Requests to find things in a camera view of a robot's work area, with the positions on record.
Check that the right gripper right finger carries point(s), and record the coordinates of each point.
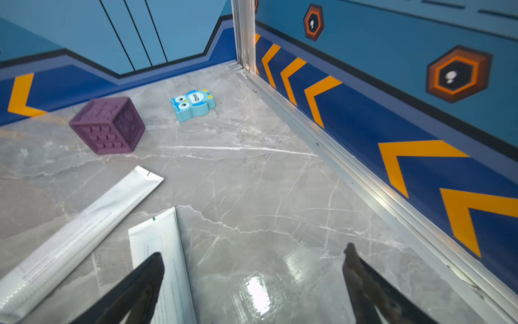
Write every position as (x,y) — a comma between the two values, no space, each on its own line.
(373,299)

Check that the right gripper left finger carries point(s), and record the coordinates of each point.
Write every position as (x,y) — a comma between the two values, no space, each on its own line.
(133,300)

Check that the dark blue cap tube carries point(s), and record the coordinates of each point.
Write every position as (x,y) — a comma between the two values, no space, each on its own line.
(161,234)

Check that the purple cube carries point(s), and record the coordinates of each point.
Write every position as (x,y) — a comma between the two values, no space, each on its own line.
(109,125)

